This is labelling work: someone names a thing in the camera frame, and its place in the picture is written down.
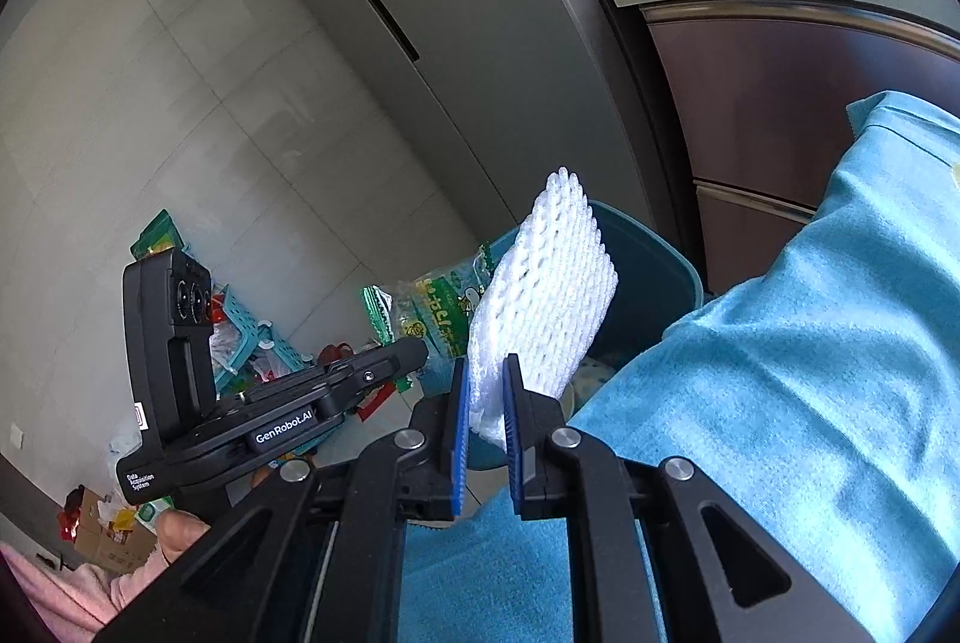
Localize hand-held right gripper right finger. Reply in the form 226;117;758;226
502;354;927;643

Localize cardboard box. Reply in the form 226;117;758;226
75;489;163;566

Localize brown kitchen base cabinets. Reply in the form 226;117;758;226
641;0;960;296

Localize person's left forearm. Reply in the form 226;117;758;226
0;542;175;638

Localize person's left hand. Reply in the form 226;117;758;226
154;508;212;566

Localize teal plastic rack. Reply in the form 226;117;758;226
210;287;313;390

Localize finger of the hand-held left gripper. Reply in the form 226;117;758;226
315;339;430;417

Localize large green snack bag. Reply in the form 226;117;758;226
362;245;496;390

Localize blue flower-print tablecloth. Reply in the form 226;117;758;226
401;90;960;643

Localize grey refrigerator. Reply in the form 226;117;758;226
236;0;676;301

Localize blue plastic bin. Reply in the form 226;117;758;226
450;200;706;471

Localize dotted paper cup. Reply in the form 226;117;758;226
559;354;620;423

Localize white foam fruit net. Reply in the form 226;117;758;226
466;167;618;450

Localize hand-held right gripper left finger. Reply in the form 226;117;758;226
94;358;473;643

